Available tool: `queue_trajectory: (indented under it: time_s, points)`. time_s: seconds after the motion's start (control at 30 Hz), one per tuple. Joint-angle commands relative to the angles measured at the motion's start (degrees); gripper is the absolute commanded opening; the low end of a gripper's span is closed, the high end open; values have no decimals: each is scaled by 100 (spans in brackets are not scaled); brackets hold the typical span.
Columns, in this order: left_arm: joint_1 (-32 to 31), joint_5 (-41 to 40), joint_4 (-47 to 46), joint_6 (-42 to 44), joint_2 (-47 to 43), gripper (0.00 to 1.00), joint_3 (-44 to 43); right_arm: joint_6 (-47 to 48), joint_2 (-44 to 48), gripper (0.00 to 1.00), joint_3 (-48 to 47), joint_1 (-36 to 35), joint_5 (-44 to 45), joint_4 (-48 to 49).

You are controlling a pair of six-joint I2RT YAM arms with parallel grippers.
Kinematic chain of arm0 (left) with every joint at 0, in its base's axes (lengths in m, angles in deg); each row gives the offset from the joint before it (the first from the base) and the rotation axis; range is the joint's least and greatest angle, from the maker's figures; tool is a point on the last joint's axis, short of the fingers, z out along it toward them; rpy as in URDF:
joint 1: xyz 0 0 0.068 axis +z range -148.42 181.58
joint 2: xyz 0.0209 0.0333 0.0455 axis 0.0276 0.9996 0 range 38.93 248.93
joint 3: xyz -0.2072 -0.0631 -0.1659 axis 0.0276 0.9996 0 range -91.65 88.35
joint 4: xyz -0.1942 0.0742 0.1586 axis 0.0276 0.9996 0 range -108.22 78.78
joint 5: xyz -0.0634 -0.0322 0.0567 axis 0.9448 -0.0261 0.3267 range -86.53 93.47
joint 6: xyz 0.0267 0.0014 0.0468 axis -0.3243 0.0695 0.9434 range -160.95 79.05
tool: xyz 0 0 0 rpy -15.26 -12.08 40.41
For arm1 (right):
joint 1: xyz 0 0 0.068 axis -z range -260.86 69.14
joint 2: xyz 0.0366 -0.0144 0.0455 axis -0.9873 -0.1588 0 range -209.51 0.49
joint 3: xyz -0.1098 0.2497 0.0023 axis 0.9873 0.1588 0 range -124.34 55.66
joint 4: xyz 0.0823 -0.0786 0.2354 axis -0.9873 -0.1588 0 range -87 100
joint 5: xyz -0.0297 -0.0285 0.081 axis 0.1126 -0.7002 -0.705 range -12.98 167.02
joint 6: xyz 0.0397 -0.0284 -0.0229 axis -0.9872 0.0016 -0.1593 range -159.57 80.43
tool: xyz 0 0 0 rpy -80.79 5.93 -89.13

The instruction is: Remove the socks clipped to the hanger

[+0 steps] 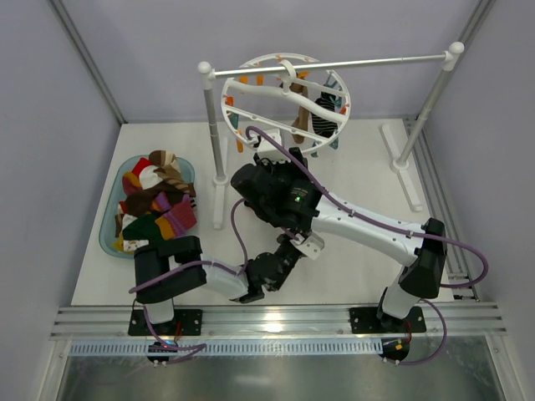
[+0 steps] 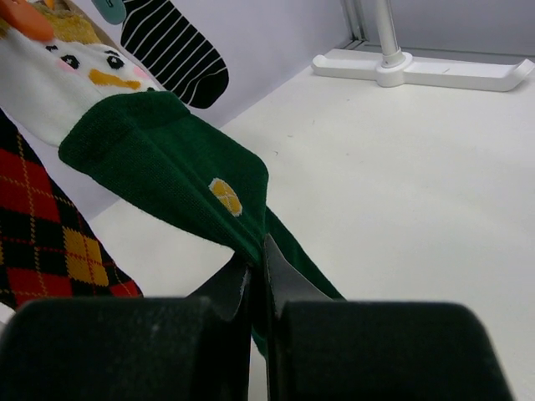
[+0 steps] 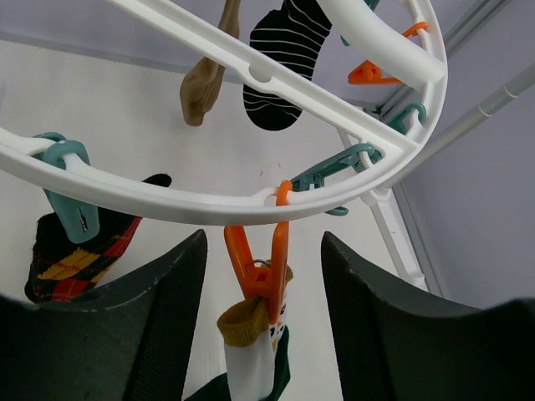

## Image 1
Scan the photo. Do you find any translucent blue plastic basin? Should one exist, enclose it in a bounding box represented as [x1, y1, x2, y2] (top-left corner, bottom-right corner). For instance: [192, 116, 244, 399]
[98, 155, 197, 261]

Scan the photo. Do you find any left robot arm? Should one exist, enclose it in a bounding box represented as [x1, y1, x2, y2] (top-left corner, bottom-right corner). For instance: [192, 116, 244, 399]
[128, 235, 304, 337]

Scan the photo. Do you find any white round clip hanger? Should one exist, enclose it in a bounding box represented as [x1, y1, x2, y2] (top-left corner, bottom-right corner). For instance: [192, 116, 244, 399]
[217, 53, 352, 157]

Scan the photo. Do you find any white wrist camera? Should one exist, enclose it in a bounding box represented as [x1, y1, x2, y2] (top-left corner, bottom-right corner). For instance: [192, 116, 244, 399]
[257, 129, 286, 163]
[291, 231, 324, 261]

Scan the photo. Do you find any orange plastic clip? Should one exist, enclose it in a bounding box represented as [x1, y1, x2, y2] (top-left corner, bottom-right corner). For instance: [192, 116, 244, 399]
[236, 129, 244, 154]

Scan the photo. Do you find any slotted cable duct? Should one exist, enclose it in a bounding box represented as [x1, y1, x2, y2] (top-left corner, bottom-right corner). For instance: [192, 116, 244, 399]
[69, 338, 383, 357]

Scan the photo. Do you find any tan ribbed sock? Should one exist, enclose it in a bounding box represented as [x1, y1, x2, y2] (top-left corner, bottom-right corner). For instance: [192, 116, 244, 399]
[290, 84, 309, 145]

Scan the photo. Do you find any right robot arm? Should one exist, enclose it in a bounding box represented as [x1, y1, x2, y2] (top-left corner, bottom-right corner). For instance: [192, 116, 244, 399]
[231, 148, 447, 332]

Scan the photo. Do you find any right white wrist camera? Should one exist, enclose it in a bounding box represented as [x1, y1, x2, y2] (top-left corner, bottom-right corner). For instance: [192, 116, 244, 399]
[257, 129, 286, 163]

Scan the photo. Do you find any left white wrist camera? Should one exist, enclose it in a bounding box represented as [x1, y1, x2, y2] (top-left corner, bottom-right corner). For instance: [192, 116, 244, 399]
[291, 231, 324, 261]

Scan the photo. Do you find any aluminium mounting rail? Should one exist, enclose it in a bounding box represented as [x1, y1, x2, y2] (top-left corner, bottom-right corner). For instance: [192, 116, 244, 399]
[50, 302, 507, 339]

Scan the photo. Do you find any black white striped sock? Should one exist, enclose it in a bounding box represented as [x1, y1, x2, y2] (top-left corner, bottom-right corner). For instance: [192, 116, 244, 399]
[311, 92, 338, 138]

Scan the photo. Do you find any white metal clothes rack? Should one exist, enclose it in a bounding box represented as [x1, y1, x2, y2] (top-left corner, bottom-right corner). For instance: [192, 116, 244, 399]
[197, 42, 465, 228]

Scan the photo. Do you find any pile of colourful socks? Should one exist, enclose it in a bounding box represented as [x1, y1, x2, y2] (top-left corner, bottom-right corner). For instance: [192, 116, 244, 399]
[111, 149, 198, 254]

